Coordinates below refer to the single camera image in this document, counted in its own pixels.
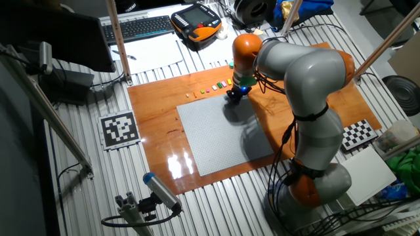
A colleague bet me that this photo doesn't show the slanted bare frame post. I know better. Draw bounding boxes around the slanted bare frame post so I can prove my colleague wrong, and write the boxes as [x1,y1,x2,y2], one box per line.
[353,1,420,85]

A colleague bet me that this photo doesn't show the black white checkerboard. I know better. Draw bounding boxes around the black white checkerboard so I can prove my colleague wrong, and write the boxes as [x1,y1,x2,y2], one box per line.
[341,119,379,151]

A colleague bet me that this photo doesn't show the silver frame post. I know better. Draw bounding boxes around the silver frame post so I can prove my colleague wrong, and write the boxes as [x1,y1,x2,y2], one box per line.
[280,0,303,35]

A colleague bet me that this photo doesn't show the long aluminium frame beam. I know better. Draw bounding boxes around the long aluminium frame beam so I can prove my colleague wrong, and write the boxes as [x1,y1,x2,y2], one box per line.
[0,44,95,180]

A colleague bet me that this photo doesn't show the grey Lego baseplate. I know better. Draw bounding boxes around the grey Lego baseplate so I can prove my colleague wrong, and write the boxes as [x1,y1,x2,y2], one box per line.
[176,94,275,178]

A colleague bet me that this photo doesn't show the silver camera on beam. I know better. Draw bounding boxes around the silver camera on beam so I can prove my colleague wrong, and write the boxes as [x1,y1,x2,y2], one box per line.
[39,41,53,75]

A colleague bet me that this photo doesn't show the dark box under monitor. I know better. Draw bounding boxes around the dark box under monitor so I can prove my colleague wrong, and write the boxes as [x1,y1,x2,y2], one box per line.
[39,67,95,106]

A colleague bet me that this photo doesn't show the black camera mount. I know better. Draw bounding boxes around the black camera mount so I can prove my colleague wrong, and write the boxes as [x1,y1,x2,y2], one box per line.
[137,193,159,222]

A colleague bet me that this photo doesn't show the blue plastic bag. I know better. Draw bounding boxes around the blue plastic bag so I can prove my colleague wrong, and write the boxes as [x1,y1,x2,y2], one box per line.
[377,182,410,201]

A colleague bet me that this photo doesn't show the black camera cable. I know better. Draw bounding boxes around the black camera cable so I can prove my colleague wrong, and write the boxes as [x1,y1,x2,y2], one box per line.
[100,205,183,229]

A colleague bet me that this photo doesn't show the white flat box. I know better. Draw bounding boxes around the white flat box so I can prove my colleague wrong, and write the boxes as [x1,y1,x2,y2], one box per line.
[337,146,398,207]

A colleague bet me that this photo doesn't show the clear plastic jar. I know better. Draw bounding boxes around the clear plastic jar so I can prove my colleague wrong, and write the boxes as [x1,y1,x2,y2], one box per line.
[373,119,419,153]

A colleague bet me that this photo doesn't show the slanted frame post with bracket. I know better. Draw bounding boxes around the slanted frame post with bracket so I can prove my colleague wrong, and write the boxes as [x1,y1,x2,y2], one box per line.
[105,0,134,87]

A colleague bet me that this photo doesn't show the black computer keyboard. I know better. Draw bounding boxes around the black computer keyboard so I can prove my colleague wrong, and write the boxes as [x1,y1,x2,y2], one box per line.
[100,14,175,46]

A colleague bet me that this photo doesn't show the white crumpled tissue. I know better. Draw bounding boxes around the white crumpled tissue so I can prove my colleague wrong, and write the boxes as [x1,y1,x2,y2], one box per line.
[216,22,229,41]

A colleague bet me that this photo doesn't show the blue cloth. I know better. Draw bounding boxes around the blue cloth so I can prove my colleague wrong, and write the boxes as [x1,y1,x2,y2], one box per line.
[272,0,335,24]

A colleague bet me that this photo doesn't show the white ribbed plastic part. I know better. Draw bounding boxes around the white ribbed plastic part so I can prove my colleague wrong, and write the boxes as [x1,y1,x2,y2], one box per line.
[382,212,420,233]

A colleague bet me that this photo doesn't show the silver camera with blue end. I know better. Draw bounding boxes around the silver camera with blue end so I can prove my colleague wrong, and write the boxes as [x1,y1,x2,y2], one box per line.
[142,172,183,212]

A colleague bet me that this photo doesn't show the black white fiducial marker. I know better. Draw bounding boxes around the black white fiducial marker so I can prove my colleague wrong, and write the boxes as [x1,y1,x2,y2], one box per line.
[98,109,142,151]

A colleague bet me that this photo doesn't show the green cloth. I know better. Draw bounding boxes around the green cloth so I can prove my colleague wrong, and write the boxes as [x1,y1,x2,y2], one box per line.
[393,153,420,194]

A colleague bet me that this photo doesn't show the black computer monitor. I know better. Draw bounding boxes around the black computer monitor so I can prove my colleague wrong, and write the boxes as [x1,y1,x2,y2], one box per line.
[0,0,116,73]

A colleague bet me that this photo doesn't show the dark pen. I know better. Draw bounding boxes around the dark pen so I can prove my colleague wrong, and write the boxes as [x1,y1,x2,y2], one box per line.
[111,49,137,61]

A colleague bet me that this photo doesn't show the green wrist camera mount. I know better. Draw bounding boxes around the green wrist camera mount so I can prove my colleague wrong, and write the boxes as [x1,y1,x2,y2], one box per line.
[233,75,257,88]

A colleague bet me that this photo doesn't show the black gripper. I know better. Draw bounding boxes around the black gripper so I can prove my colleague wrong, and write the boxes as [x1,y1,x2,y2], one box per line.
[225,83,252,104]

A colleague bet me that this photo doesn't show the black monitor cable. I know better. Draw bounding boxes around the black monitor cable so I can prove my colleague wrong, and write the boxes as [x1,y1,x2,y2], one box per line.
[90,71,125,89]

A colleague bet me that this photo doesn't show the black ribbed round object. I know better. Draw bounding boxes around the black ribbed round object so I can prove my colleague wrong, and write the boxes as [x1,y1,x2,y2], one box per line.
[382,75,420,117]

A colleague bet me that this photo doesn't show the orange black teach pendant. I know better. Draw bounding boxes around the orange black teach pendant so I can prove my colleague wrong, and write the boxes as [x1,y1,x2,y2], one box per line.
[170,3,223,43]

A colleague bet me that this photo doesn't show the short aluminium profile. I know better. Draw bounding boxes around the short aluminium profile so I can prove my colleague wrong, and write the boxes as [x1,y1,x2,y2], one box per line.
[114,191,155,236]

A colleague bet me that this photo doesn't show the black round spool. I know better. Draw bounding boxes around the black round spool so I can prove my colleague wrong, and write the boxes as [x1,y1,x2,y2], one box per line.
[233,0,278,29]

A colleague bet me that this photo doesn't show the gold foil wrap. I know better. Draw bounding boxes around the gold foil wrap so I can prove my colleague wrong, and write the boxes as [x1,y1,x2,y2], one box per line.
[282,1,300,21]

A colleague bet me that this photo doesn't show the glossy wooden board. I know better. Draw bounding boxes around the glossy wooden board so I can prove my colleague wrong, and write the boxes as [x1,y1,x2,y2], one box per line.
[127,41,383,196]

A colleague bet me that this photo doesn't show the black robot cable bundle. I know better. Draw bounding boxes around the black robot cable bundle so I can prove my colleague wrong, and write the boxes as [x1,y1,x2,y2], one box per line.
[252,36,327,236]

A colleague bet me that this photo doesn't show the black cables beside robot base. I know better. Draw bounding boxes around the black cables beside robot base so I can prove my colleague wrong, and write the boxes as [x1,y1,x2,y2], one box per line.
[295,196,420,236]

